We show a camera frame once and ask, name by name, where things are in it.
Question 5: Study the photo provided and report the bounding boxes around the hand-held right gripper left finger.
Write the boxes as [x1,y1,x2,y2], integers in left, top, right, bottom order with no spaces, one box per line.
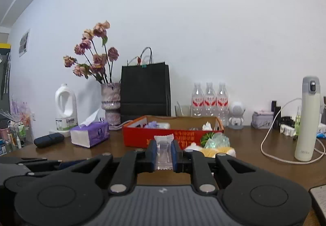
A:
[51,139,156,195]

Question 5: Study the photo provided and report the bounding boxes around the black cosmetic tubes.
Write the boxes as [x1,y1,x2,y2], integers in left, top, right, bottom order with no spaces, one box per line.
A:
[271,100,282,128]

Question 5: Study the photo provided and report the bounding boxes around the cluttered cosmetics organiser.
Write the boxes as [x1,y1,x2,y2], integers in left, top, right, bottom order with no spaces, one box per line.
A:
[0,96,35,156]

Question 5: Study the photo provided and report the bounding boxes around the clear green plastic bag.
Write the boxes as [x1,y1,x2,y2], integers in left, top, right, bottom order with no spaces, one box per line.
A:
[204,132,231,150]

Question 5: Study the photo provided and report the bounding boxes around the white thermos flask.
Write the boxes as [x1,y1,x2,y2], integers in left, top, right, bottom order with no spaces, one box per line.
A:
[294,76,321,162]

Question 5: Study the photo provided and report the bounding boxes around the green spray bottle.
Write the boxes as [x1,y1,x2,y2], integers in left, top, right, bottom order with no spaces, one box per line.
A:
[295,106,302,138]

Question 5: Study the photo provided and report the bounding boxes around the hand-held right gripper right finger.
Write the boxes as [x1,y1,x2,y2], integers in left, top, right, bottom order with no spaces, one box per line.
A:
[171,139,270,195]

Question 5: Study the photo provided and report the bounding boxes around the lilac tin box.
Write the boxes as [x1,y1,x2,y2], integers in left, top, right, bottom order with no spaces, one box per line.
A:
[252,110,275,130]

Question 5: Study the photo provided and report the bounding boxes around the purple marbled vase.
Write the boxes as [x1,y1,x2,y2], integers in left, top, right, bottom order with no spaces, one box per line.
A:
[100,83,122,127]

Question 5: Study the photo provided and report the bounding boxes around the white cable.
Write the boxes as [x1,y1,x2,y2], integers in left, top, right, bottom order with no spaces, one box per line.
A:
[260,98,326,165]

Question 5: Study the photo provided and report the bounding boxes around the white astronaut figure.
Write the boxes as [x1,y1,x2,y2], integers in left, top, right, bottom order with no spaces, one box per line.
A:
[228,100,247,130]

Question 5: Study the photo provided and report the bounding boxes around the black glasses case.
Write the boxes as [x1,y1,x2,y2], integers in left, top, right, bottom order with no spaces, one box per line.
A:
[33,132,66,149]

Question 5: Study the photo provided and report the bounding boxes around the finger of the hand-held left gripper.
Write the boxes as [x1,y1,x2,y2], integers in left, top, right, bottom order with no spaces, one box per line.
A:
[25,160,86,172]

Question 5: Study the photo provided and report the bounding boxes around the black power adapter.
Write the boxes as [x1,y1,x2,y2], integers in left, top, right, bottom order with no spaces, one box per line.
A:
[308,185,326,222]

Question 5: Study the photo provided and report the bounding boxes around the black paper bag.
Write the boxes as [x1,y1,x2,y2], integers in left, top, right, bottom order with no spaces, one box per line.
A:
[119,47,172,122]

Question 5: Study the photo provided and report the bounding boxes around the white detergent bottle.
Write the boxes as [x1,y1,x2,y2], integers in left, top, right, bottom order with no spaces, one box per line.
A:
[54,84,79,133]

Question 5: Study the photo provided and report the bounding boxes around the dried pink flowers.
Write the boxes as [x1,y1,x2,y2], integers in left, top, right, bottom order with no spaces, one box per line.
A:
[63,20,120,84]

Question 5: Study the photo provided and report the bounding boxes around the orange cardboard box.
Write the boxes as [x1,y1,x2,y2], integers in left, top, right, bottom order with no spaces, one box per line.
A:
[122,115,225,150]

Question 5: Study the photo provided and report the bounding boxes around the clear plastic packet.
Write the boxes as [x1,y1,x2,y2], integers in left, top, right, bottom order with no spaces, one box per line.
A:
[153,134,177,171]

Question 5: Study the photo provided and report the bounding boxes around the yellow topped dark shelf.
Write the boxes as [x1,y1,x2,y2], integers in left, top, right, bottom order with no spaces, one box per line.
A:
[0,43,12,101]

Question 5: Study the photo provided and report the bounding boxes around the clear glass cup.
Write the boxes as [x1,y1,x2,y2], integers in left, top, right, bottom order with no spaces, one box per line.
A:
[174,101,192,117]

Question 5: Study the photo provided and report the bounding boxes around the wall picture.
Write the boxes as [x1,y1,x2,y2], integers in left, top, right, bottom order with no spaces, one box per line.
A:
[18,28,31,58]

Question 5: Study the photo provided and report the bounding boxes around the purple tissue box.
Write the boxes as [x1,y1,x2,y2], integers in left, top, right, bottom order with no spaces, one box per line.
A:
[70,108,111,148]

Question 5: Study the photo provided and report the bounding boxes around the watermelon pattern ball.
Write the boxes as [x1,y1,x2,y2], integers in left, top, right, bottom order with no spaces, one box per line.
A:
[200,132,215,148]

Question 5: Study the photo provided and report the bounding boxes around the yellow white plush toy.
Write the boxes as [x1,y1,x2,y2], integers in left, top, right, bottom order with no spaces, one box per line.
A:
[183,142,237,159]

